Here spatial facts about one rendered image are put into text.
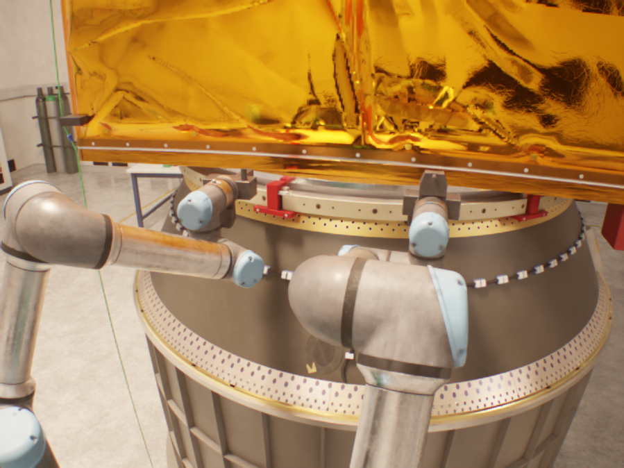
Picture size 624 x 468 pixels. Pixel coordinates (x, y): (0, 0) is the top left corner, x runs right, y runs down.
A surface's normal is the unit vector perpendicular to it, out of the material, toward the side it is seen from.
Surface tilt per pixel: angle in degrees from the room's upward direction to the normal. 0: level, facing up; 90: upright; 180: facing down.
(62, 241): 81
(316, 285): 48
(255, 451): 90
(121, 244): 74
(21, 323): 87
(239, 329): 62
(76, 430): 0
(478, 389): 43
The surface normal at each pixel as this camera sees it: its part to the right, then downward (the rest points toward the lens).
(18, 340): 0.62, 0.26
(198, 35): -0.24, 0.32
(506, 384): 0.18, -0.41
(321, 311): -0.52, 0.06
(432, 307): -0.23, -0.33
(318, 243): -0.29, -0.10
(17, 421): 0.09, -0.88
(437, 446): 0.08, 0.40
